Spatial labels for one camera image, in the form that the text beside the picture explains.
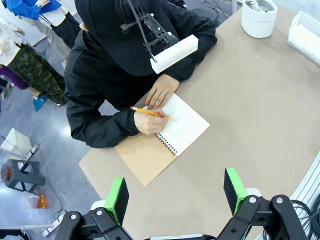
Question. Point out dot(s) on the white storage box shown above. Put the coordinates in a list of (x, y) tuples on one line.
[(17, 142)]

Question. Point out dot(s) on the white perforated plastic basket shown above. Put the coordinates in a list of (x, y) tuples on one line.
[(295, 42)]

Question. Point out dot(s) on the camouflage skirt mannequin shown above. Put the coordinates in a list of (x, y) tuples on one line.
[(37, 72)]

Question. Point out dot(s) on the person's right forearm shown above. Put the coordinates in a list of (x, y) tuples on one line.
[(105, 130)]

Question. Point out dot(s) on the bowl with orange contents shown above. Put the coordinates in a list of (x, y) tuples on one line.
[(5, 174)]

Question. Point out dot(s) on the person's right hand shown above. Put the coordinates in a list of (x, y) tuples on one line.
[(148, 123)]

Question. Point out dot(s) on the white power strip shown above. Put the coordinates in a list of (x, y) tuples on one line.
[(51, 228)]

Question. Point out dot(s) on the black cap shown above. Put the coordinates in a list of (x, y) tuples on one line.
[(105, 22)]

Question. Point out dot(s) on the grey plastic stool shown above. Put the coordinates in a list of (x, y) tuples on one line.
[(27, 175)]

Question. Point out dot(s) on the flat white paper sheet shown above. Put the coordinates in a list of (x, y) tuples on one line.
[(308, 37)]

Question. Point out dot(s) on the crumpled white paper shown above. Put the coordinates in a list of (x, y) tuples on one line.
[(256, 5)]

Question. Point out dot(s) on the person in black jacket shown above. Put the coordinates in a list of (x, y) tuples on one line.
[(95, 85)]

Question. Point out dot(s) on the person's left forearm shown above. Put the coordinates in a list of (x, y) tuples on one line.
[(200, 50)]

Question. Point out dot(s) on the blue mannequin base plate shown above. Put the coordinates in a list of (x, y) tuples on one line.
[(39, 102)]

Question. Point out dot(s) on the purple sleeved mannequin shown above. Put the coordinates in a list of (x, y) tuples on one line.
[(12, 78)]

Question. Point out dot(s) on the clear jug with orange liquid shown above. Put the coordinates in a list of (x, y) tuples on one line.
[(40, 202)]

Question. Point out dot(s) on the spiral notebook with kraft cover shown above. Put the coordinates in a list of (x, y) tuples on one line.
[(147, 160)]

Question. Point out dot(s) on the white trash bin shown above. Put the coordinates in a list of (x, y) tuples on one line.
[(257, 25)]

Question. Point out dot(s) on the person's left hand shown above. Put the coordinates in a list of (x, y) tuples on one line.
[(160, 90)]

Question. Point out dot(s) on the white pole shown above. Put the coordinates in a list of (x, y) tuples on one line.
[(25, 227)]

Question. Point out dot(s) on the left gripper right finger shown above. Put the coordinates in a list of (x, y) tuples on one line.
[(235, 190)]

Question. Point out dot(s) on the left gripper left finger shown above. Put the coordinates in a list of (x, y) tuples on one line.
[(117, 200)]

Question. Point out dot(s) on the yellow pencil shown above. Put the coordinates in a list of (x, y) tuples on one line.
[(145, 111)]

